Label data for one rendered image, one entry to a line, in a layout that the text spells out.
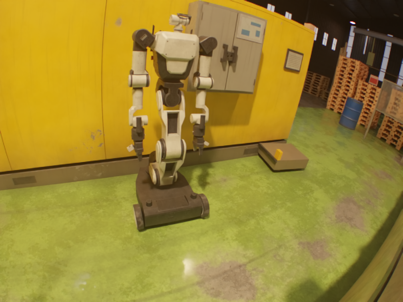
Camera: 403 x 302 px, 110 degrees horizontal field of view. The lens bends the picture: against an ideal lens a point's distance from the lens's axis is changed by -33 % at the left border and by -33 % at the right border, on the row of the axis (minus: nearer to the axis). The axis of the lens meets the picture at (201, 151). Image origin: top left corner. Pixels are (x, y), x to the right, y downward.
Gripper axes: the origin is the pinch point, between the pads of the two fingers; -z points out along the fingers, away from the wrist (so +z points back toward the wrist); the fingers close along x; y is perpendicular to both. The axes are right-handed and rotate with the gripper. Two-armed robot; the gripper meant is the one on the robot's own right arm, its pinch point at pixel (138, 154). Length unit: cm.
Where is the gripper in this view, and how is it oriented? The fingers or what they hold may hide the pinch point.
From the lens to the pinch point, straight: 144.3
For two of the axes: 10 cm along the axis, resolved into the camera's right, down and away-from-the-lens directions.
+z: 0.6, -9.5, -3.2
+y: 9.1, -0.9, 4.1
